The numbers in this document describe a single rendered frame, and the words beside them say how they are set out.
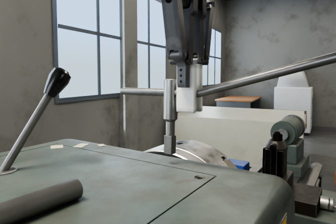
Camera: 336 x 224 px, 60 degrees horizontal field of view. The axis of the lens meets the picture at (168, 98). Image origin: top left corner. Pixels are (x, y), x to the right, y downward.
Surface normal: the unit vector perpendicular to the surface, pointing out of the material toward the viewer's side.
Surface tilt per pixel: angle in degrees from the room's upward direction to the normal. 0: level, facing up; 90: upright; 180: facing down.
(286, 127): 90
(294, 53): 90
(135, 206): 0
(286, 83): 90
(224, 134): 90
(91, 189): 0
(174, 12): 101
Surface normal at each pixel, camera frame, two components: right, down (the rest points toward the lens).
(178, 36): -0.54, 0.25
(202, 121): -0.43, 0.07
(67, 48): 0.90, 0.04
